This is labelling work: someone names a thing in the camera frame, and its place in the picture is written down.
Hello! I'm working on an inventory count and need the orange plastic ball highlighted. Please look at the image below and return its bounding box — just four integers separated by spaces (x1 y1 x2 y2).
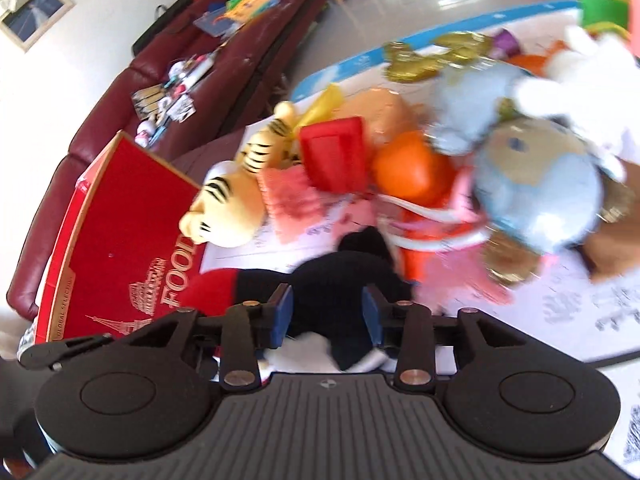
372 130 456 206

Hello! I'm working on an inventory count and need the orange spiky rubber mat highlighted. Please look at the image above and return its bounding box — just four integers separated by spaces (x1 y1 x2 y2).
257 165 326 244

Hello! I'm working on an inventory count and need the colourful building block toy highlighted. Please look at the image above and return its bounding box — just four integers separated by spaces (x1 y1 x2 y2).
213 0 277 26

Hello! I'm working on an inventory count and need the Mickey Mouse plush toy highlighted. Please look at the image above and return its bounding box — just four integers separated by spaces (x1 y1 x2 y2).
178 226 413 370

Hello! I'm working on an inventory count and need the red plastic block toy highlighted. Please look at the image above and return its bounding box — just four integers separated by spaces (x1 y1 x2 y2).
298 116 370 194

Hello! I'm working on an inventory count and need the light blue round plush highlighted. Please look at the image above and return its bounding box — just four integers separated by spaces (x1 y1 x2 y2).
474 117 604 254

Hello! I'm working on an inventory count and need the red cardboard food box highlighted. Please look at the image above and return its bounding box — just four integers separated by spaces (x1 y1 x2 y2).
35 132 204 344

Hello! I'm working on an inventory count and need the white plush rabbit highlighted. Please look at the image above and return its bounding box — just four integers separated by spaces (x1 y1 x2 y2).
512 25 639 182

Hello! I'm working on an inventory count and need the framed wall picture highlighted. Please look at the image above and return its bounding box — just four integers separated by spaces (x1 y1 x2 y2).
1 0 75 52

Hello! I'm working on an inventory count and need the gold foil balloon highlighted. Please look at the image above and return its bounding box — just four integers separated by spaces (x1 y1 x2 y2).
383 32 494 84

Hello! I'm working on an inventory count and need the yellow tiger plush toy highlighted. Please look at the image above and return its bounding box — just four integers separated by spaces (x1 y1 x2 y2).
179 101 298 248

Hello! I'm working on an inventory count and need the dark red leather sofa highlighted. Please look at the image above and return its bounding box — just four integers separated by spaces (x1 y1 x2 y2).
5 0 331 322

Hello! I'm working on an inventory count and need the black bag on sofa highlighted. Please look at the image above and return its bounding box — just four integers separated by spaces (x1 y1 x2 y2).
131 0 193 56

